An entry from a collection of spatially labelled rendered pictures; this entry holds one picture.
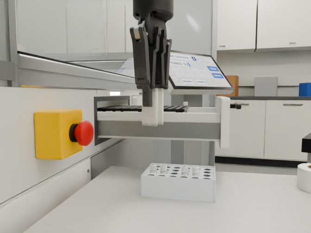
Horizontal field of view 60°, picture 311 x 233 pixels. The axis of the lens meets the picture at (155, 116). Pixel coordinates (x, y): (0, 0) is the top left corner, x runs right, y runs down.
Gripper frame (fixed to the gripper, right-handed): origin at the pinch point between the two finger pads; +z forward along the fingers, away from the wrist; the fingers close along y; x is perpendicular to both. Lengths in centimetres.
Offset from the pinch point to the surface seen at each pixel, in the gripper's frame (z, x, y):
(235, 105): 0.4, -11.3, 24.1
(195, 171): 10.8, -9.2, -1.9
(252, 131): 46, 14, 316
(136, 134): 6.7, 7.7, 7.0
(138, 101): 0.4, 23.3, 35.6
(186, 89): -5, 25, 92
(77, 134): 3.5, 5.0, -15.2
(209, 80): -10, 19, 115
